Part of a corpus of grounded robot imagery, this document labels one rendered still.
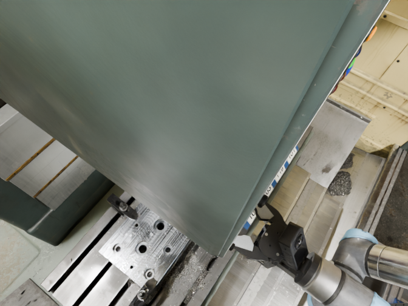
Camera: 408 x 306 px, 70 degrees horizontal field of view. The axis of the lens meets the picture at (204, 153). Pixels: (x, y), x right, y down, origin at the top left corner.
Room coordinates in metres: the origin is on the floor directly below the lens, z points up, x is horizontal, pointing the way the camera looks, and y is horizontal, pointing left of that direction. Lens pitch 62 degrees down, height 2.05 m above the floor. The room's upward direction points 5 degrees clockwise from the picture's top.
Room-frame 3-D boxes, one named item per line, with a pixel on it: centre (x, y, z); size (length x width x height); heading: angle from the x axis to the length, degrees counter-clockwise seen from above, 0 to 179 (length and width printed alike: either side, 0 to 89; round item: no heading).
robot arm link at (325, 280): (0.08, -0.25, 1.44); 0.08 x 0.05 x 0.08; 149
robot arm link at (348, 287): (0.04, -0.31, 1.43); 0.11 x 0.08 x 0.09; 59
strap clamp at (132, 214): (0.31, 0.28, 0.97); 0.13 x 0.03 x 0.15; 59
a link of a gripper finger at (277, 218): (0.17, -0.15, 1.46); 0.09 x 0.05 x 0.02; 34
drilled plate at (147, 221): (0.22, 0.16, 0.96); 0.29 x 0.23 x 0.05; 149
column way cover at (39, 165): (0.50, 0.46, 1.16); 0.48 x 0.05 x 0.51; 149
